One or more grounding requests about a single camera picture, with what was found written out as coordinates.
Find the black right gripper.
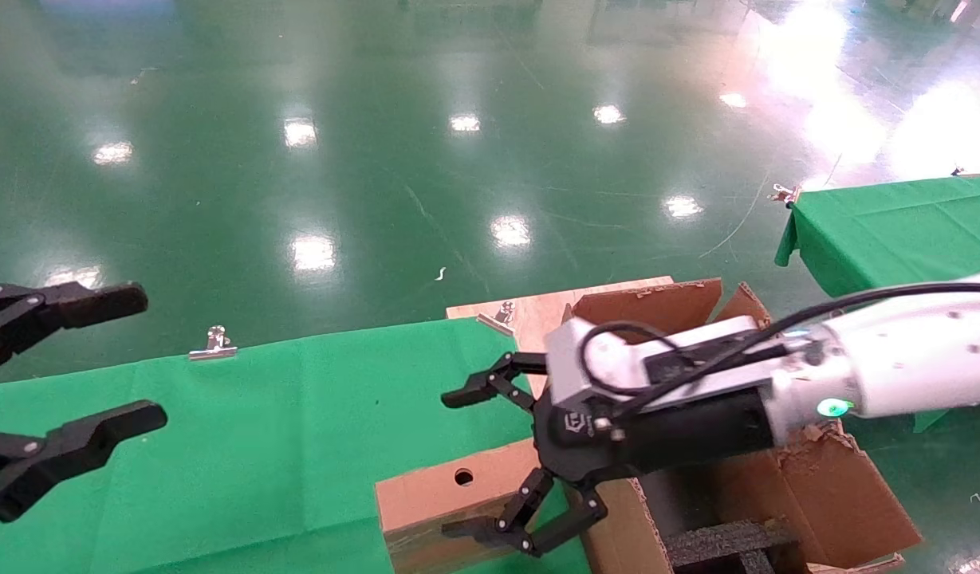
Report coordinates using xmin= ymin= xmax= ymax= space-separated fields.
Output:
xmin=442 ymin=351 xmax=779 ymax=559

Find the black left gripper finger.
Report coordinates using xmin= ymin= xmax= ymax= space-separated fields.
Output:
xmin=0 ymin=281 xmax=149 ymax=375
xmin=0 ymin=401 xmax=167 ymax=531

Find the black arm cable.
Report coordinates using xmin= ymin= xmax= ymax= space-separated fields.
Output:
xmin=579 ymin=283 xmax=980 ymax=419

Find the large open cardboard carton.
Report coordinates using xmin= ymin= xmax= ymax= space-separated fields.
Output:
xmin=561 ymin=277 xmax=923 ymax=574

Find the small cardboard box with hole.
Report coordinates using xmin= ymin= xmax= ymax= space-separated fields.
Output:
xmin=376 ymin=437 xmax=574 ymax=574

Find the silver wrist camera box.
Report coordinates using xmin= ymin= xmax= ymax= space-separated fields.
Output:
xmin=547 ymin=316 xmax=769 ymax=415

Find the green tablecloth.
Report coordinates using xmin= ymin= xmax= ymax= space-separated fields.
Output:
xmin=0 ymin=317 xmax=590 ymax=574
xmin=775 ymin=171 xmax=980 ymax=434

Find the black foam insert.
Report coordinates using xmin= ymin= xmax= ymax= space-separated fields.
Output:
xmin=663 ymin=518 xmax=801 ymax=574

